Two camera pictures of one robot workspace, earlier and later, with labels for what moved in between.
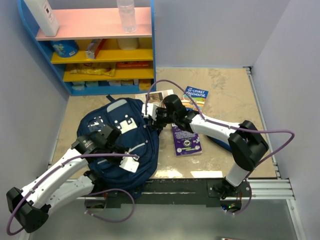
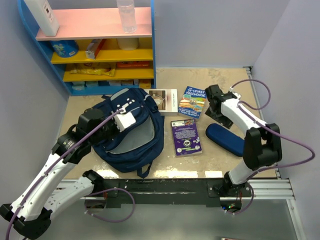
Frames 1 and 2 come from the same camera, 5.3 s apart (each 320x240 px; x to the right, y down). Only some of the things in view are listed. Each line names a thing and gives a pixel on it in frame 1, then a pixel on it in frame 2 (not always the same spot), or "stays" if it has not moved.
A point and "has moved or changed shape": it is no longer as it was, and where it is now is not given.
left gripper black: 118,162 → 116,129
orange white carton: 92,48 stays
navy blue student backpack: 139,138 has moved or changed shape
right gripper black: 157,122 → 225,121
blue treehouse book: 199,96 stays
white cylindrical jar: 128,43 stays
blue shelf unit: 90,55 stays
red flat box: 133,64 stays
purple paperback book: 185,142 stays
